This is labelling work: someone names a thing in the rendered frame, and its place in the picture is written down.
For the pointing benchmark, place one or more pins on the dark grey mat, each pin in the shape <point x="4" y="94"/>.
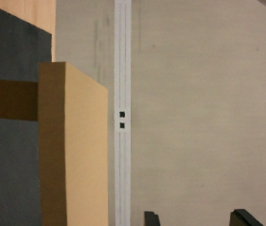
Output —
<point x="22" y="46"/>

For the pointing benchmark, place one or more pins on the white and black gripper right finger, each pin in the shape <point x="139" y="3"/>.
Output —
<point x="240" y="217"/>

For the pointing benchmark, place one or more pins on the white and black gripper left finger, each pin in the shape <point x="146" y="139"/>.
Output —
<point x="151" y="219"/>

